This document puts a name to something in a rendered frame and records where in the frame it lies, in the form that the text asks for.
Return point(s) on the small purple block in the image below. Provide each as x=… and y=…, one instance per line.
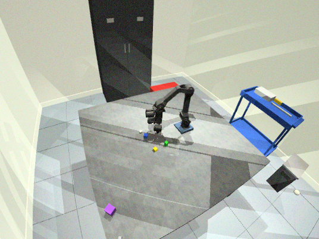
x=110, y=209

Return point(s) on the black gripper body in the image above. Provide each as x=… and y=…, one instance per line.
x=158, y=121

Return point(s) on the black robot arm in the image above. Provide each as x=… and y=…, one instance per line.
x=159, y=105

